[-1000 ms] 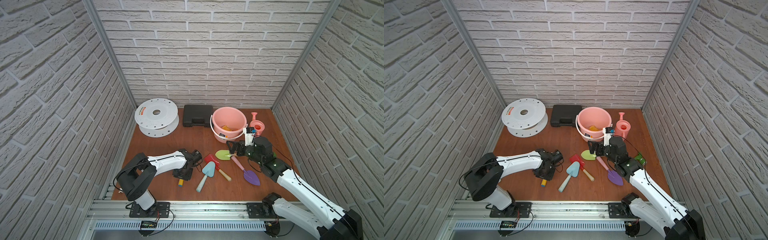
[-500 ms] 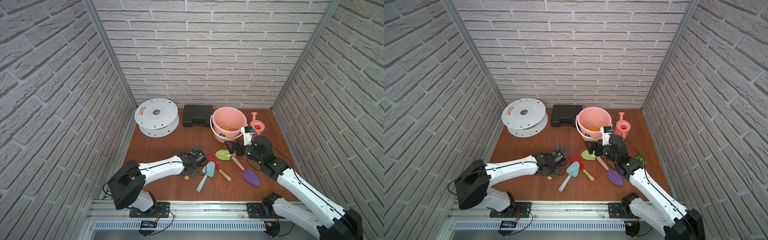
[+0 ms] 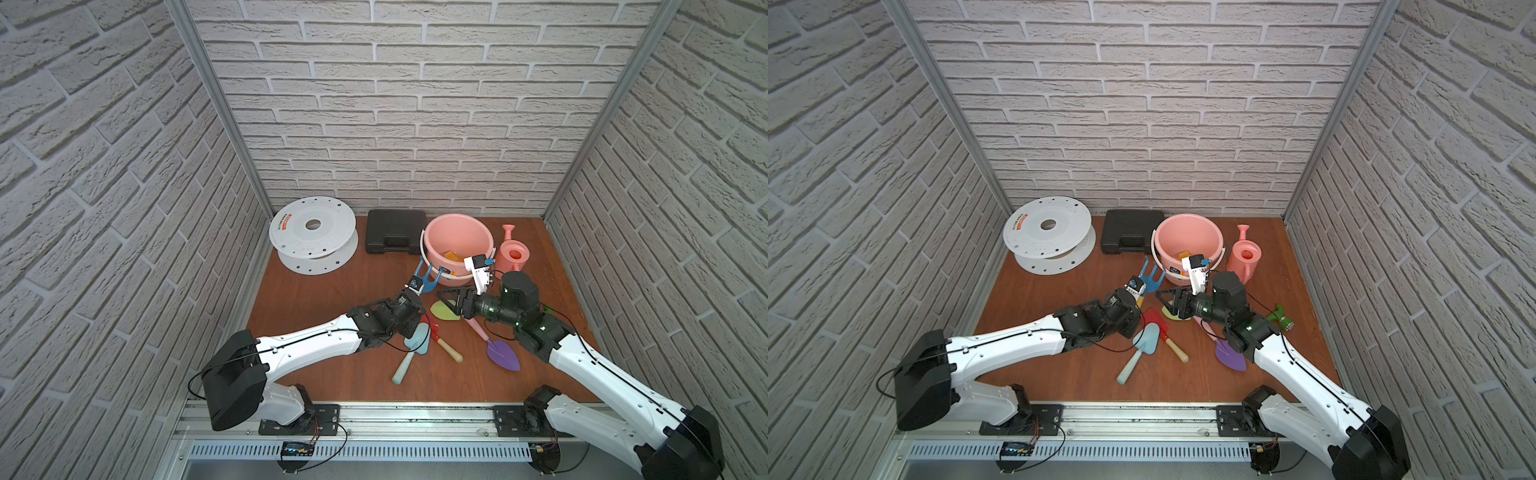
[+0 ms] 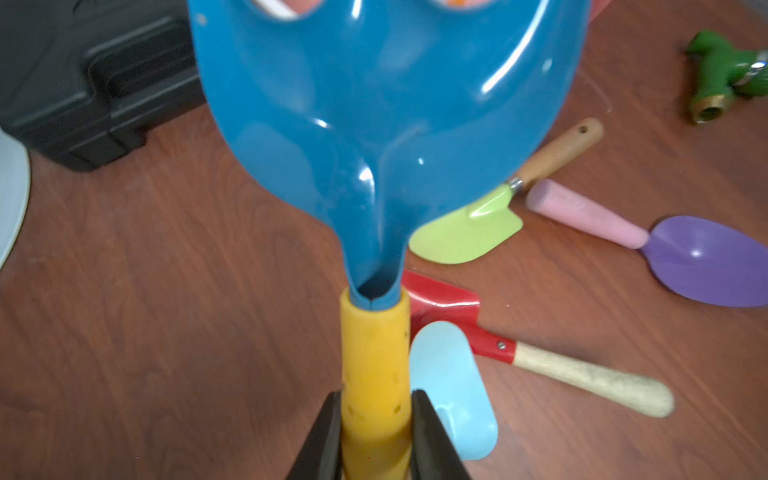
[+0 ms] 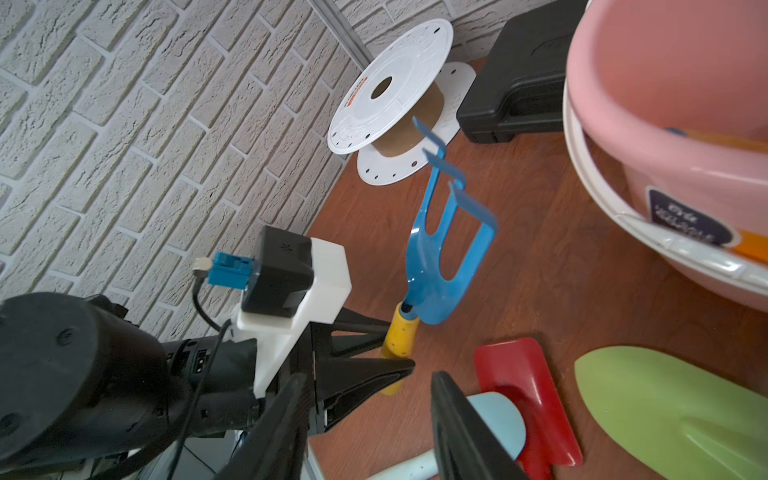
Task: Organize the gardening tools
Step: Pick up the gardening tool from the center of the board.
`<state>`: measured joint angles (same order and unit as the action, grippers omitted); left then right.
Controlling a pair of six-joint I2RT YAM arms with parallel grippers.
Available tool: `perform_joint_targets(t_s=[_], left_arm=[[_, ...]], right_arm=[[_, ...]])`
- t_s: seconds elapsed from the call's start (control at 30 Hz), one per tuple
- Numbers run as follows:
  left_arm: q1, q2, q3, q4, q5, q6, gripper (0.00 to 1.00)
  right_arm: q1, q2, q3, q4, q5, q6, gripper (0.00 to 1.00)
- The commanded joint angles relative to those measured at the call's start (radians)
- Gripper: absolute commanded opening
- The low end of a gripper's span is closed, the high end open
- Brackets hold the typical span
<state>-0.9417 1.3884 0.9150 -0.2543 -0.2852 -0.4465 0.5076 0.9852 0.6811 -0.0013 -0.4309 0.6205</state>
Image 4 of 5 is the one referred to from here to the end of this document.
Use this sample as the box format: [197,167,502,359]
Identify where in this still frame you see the red shovel wooden handle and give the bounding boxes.
[402,270,675,418]

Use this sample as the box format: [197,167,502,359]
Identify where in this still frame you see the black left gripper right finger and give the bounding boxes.
[410,390,471,480]

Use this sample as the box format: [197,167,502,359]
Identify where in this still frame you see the light blue trowel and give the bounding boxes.
[409,321,499,461]

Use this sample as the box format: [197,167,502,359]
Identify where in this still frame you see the green hose connector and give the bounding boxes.
[685,30,767,124]

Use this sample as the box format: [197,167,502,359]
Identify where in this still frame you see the pink plastic bucket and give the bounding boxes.
[252,0,490,21]

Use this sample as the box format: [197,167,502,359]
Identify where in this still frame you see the white cable spool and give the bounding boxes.
[0,131,31,267]

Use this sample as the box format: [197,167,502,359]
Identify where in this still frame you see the blue rake yellow handle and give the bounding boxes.
[188,1,591,479]

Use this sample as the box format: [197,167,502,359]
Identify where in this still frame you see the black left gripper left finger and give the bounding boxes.
[286,391,342,480]

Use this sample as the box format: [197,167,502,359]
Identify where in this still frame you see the green trowel wooden handle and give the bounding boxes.
[408,118,604,265]

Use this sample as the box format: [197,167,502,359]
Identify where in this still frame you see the purple trowel pink handle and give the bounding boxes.
[526,180,767,308]

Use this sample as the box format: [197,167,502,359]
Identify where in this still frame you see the black plastic tool case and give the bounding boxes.
[1,0,205,172]

